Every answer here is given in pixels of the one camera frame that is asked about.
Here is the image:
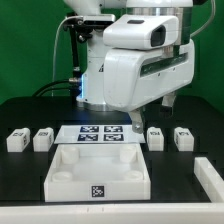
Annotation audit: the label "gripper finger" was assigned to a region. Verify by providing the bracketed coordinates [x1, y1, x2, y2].
[160, 92, 176, 117]
[129, 109, 144, 134]

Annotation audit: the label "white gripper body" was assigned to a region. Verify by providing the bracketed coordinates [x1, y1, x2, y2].
[103, 41, 195, 112]

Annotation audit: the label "white square table top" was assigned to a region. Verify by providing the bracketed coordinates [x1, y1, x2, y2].
[44, 143, 151, 202]

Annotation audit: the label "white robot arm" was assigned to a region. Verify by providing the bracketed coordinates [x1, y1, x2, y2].
[64, 0, 215, 133]

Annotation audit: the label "white sheet with markers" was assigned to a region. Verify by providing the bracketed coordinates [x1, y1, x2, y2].
[55, 125, 145, 144]

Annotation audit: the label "white obstacle fence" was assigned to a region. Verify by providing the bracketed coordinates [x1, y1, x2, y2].
[194, 157, 224, 203]

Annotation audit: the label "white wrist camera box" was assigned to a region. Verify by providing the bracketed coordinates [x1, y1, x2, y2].
[103, 14, 179, 50]

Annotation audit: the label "black cables at base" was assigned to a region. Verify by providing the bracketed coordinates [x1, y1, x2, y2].
[31, 78, 83, 98]

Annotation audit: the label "black camera on stand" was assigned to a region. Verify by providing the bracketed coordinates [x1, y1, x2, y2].
[63, 14, 116, 31]

